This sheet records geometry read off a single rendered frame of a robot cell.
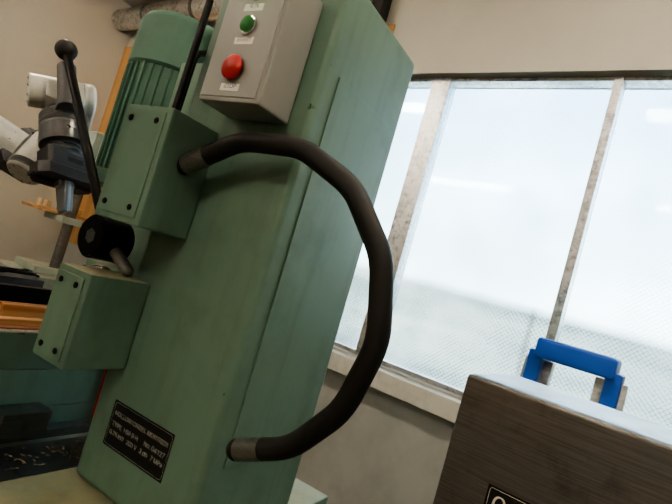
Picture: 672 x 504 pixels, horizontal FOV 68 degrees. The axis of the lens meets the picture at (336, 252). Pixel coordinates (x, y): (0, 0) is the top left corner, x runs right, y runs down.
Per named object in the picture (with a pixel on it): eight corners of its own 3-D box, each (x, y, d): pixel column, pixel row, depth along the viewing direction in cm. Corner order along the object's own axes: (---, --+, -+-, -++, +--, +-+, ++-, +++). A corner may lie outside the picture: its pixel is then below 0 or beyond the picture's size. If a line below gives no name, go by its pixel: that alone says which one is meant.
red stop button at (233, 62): (222, 80, 59) (229, 56, 59) (240, 81, 58) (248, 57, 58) (216, 76, 58) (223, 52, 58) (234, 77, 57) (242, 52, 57)
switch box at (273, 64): (229, 119, 66) (264, 6, 67) (288, 125, 61) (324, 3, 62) (196, 98, 61) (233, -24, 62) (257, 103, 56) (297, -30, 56)
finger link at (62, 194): (59, 215, 94) (59, 186, 96) (70, 210, 93) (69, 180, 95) (51, 213, 93) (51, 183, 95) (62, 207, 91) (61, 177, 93)
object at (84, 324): (95, 353, 70) (120, 271, 71) (125, 369, 67) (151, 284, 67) (27, 352, 62) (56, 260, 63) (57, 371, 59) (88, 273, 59)
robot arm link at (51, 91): (26, 136, 99) (26, 88, 102) (85, 145, 105) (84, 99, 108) (29, 104, 90) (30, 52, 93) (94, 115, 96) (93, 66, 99)
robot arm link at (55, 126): (78, 201, 103) (77, 150, 106) (109, 185, 99) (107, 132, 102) (15, 182, 92) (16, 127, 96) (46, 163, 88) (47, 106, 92)
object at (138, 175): (144, 227, 70) (175, 127, 71) (186, 240, 66) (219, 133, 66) (89, 212, 63) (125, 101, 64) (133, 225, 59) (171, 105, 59)
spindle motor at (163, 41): (150, 204, 101) (195, 60, 102) (210, 220, 92) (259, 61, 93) (68, 177, 86) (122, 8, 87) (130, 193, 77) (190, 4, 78)
